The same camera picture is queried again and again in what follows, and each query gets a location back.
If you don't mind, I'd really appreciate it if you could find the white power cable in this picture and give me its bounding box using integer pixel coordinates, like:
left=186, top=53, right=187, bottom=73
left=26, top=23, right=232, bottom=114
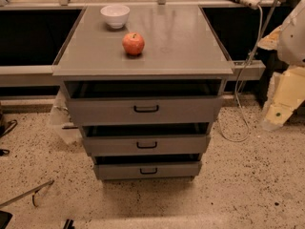
left=216, top=4, right=265, bottom=143

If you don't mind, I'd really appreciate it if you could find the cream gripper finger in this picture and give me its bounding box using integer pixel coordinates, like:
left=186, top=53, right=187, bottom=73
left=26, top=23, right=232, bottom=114
left=262, top=66, right=305, bottom=131

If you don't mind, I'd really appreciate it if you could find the grey drawer cabinet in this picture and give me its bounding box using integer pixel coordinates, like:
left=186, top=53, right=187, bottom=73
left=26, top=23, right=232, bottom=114
left=51, top=4, right=235, bottom=181

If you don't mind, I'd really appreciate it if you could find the grey middle drawer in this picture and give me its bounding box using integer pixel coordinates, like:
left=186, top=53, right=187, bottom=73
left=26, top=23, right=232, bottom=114
left=83, top=122, right=210, bottom=156

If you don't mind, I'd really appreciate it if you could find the grey top drawer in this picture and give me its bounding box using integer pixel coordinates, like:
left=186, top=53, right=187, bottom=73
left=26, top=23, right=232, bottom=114
left=64, top=79, right=221, bottom=126

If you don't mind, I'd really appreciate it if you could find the grey drawer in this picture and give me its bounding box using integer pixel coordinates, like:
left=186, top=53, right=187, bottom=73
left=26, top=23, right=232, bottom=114
left=93, top=154, right=202, bottom=180
left=83, top=122, right=210, bottom=156
left=64, top=79, right=221, bottom=126

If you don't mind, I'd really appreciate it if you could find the clear plastic bag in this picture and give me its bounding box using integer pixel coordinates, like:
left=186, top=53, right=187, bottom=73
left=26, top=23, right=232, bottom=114
left=49, top=91, right=81, bottom=145

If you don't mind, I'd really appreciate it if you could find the white ceramic bowl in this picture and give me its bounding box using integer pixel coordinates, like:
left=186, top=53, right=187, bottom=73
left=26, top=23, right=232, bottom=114
left=100, top=5, right=130, bottom=29

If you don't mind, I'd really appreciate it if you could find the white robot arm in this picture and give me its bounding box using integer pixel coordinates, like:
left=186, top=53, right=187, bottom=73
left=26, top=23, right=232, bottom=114
left=258, top=0, right=305, bottom=131

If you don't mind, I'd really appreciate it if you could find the red apple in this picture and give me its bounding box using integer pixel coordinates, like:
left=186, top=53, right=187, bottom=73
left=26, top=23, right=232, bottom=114
left=122, top=32, right=145, bottom=55

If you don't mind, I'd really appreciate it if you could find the black cable on floor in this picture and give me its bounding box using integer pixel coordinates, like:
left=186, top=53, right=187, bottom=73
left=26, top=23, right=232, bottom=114
left=0, top=119, right=18, bottom=157

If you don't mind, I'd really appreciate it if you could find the metal rod on floor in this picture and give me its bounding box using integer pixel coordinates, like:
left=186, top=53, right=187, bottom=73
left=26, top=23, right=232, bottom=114
left=0, top=179, right=54, bottom=208

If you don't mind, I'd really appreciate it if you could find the grey bottom drawer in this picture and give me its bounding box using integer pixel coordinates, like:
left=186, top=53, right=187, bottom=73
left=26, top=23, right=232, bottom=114
left=93, top=154, right=202, bottom=180

